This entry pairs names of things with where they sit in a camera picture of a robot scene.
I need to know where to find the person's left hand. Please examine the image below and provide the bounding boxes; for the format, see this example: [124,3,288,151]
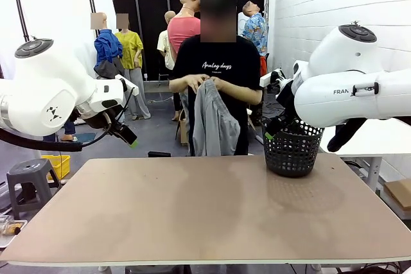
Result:
[209,76,225,92]

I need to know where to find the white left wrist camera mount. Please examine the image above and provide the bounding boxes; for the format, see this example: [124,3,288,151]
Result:
[114,74,139,97]

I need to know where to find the mannequin in yellow shirt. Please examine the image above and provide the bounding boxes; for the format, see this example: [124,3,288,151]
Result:
[114,13,152,121]

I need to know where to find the grey plastic stool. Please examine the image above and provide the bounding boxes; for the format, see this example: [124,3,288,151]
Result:
[6,158,62,220]

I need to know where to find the brown paper bag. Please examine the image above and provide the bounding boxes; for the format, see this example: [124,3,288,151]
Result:
[175,109,191,146]

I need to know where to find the person's right hand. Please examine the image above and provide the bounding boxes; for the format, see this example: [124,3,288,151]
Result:
[185,74,212,93]

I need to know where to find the bald mannequin in cream shirt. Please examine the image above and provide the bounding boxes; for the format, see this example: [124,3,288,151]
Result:
[156,10,182,121]

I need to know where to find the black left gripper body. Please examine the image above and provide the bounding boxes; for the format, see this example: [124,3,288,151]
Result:
[83,107,114,130]

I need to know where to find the black partition wall panels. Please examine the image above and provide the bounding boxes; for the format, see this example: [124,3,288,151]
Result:
[110,0,270,84]

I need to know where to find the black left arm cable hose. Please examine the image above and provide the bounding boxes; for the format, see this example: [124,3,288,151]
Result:
[0,128,83,153]

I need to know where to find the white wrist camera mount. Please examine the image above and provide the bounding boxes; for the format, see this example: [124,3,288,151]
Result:
[114,74,139,97]
[259,67,287,88]

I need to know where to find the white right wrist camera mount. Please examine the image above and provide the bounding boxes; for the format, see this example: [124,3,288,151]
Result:
[259,67,287,88]

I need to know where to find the white side table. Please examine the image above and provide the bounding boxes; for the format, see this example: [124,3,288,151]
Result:
[320,116,411,191]

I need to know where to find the person's right forearm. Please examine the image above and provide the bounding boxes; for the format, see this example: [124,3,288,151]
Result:
[169,76,190,94]

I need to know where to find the mannequin in pink top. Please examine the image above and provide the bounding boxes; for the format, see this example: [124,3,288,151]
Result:
[167,0,206,78]

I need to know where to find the blue floor mat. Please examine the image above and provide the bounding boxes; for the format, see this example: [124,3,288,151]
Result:
[75,132,97,144]

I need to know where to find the person's left forearm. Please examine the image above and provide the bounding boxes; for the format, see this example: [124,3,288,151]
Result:
[221,80,263,105]

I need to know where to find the mannequin in blue shirt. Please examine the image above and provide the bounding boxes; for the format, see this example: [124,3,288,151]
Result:
[92,12,127,80]

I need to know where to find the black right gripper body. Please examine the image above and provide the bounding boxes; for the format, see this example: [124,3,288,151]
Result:
[275,79,299,118]

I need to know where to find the grey training pants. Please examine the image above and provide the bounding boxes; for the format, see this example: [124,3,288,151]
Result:
[191,78,241,157]

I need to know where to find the yellow plastic crate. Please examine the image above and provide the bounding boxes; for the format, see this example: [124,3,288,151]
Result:
[40,154,71,180]

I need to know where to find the brown cardboard box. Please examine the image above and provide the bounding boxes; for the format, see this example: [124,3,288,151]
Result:
[383,179,411,220]

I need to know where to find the clear tray with small items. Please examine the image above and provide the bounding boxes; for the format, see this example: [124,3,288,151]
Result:
[0,214,28,249]

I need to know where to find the white backdrop screen black frame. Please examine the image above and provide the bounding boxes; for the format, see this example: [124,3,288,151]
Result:
[0,0,97,73]
[87,0,113,63]

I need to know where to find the black perforated plastic basket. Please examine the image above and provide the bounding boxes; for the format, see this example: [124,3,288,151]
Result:
[262,118,325,178]

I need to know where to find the person in black t-shirt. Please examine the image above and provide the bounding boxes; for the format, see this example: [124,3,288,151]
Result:
[169,0,264,157]

